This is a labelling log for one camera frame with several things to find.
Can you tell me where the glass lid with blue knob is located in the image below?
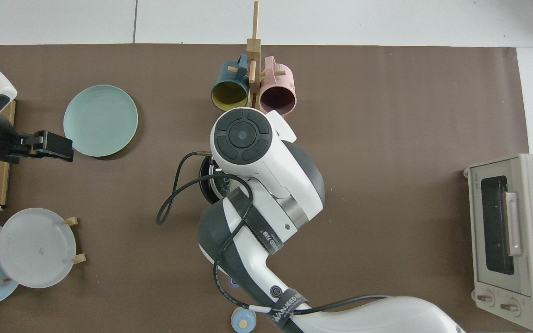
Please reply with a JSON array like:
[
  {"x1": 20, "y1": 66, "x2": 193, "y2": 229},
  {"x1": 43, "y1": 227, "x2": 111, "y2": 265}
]
[{"x1": 200, "y1": 156, "x2": 230, "y2": 205}]

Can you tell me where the teal round plate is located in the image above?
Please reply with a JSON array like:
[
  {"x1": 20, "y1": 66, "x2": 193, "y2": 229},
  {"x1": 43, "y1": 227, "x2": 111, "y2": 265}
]
[{"x1": 63, "y1": 85, "x2": 139, "y2": 158}]

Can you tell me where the pale grey plate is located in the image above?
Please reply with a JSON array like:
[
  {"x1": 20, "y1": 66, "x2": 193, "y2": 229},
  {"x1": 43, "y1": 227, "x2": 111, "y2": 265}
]
[{"x1": 0, "y1": 208, "x2": 77, "y2": 289}]

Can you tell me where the wooden plate rack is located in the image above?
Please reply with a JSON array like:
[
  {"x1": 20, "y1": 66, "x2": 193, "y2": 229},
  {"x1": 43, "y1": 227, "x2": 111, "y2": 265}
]
[{"x1": 0, "y1": 216, "x2": 87, "y2": 284}]

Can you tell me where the dark teal cup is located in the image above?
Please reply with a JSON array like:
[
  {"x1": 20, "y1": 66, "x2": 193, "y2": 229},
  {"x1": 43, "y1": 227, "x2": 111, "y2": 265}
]
[{"x1": 210, "y1": 54, "x2": 251, "y2": 112}]

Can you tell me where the wooden cup stand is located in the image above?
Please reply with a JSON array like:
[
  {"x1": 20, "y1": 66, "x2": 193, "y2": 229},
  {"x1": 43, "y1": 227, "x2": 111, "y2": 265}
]
[{"x1": 227, "y1": 1, "x2": 286, "y2": 111}]

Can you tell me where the pink ribbed cup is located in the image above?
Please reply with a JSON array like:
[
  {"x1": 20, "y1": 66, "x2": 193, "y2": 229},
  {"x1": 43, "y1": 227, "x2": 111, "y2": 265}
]
[{"x1": 259, "y1": 56, "x2": 297, "y2": 116}]

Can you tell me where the small blue round thing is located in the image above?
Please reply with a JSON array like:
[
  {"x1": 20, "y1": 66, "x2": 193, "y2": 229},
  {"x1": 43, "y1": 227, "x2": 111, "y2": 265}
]
[{"x1": 230, "y1": 308, "x2": 257, "y2": 333}]

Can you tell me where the brown table cloth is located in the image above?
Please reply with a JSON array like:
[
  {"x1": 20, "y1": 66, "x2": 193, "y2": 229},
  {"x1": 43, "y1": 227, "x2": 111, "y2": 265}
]
[{"x1": 0, "y1": 44, "x2": 530, "y2": 333}]

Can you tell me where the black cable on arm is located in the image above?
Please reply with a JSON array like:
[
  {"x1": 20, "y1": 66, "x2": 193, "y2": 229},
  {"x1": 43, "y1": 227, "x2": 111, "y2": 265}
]
[{"x1": 156, "y1": 151, "x2": 390, "y2": 317}]

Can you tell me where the black pot with blue handle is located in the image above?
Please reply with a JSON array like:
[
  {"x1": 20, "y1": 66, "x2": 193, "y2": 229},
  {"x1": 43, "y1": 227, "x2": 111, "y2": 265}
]
[{"x1": 199, "y1": 155, "x2": 239, "y2": 206}]

